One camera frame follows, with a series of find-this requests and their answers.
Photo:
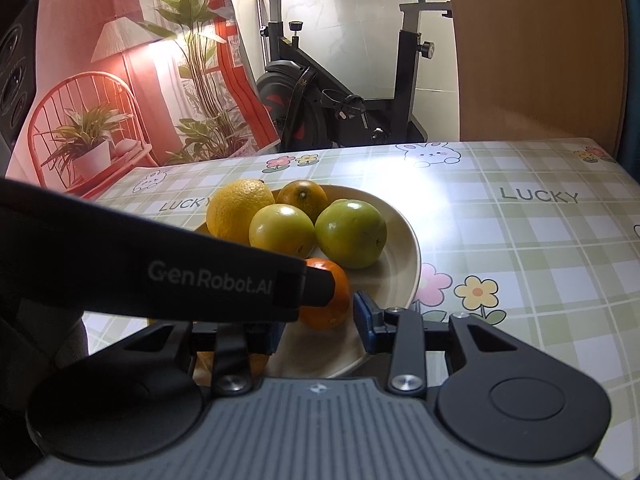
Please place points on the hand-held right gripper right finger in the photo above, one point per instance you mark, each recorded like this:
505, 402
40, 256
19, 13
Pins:
362, 322

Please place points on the green-tinged orange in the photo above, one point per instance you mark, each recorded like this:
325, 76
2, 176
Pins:
302, 200

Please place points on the cream round plate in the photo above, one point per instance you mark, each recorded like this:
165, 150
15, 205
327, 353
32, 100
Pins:
380, 280

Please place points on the brown wooden board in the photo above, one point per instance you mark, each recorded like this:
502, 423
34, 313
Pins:
525, 60

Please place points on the green round fruit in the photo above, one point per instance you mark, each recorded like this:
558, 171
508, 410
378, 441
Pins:
350, 235

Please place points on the dark teal curtain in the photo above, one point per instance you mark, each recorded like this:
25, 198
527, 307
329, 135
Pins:
631, 85

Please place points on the oval orange tangerine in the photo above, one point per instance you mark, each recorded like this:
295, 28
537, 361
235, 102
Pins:
325, 317

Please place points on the wall poster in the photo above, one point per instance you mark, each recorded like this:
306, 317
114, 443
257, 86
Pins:
75, 10

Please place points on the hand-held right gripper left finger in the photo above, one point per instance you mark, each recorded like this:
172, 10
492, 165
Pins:
276, 340

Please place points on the yellow lemon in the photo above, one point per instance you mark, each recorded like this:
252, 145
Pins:
235, 210

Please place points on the yellow-green round fruit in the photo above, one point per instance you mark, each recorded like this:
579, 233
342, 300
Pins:
280, 230

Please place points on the green plaid tablecloth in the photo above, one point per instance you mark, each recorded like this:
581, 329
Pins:
525, 260

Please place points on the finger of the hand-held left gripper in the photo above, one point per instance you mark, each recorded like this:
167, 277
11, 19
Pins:
312, 287

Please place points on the black exercise bike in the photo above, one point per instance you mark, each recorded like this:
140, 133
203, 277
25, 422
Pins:
285, 100

